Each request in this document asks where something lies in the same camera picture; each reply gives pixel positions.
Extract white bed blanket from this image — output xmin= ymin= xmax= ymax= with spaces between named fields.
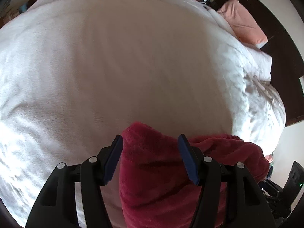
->
xmin=1 ymin=0 xmax=286 ymax=225

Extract pink pillow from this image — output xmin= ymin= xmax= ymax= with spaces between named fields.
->
xmin=217 ymin=0 xmax=268 ymax=48

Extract dark wooden headboard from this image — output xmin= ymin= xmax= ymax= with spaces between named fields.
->
xmin=210 ymin=0 xmax=303 ymax=127

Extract red fleece pants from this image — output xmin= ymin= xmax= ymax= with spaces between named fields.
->
xmin=119 ymin=122 xmax=269 ymax=227

